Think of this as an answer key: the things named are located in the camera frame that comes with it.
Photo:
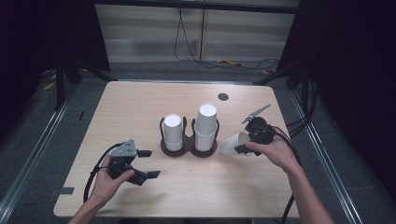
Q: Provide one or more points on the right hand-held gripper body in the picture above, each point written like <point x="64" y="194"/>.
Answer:
<point x="260" y="130"/>

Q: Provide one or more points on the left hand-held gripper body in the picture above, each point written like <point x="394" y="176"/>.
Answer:
<point x="123" y="161"/>

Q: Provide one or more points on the white paper cup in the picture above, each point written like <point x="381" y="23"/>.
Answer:
<point x="204" y="143"/>
<point x="206" y="119"/>
<point x="229" y="144"/>
<point x="173" y="127"/>
<point x="173" y="146"/>

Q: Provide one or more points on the brown double cup holder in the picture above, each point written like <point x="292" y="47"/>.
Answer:
<point x="188" y="143"/>

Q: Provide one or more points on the person's left hand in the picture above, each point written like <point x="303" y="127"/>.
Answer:
<point x="107" y="186"/>

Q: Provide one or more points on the person's right hand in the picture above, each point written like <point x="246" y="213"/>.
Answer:
<point x="278" y="154"/>

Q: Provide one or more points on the round dark table grommet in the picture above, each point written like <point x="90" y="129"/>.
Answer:
<point x="223" y="96"/>

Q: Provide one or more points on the black metal stand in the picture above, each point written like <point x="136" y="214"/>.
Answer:
<point x="59" y="84"/>
<point x="303" y="87"/>

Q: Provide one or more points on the yellow floor tape scrap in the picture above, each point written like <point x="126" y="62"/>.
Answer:
<point x="49" y="86"/>
<point x="229" y="62"/>

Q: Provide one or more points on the dark curtain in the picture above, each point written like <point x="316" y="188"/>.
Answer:
<point x="46" y="34"/>
<point x="351" y="62"/>

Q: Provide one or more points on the black overhead beam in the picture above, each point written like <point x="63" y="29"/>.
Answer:
<point x="199" y="5"/>

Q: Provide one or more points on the aluminium floor rail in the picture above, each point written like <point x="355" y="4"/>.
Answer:
<point x="330" y="168"/>
<point x="34" y="149"/>

